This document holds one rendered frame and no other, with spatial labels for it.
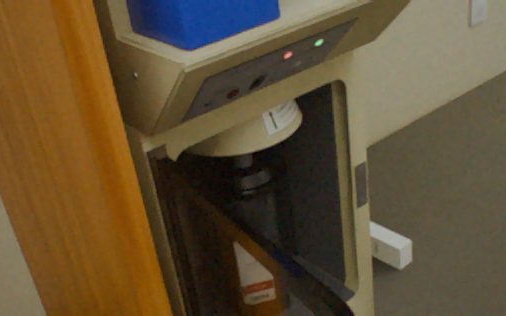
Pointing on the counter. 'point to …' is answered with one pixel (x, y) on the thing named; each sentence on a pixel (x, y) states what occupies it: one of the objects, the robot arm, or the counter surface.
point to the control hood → (237, 54)
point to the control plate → (211, 88)
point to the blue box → (198, 19)
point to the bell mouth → (252, 133)
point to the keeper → (361, 184)
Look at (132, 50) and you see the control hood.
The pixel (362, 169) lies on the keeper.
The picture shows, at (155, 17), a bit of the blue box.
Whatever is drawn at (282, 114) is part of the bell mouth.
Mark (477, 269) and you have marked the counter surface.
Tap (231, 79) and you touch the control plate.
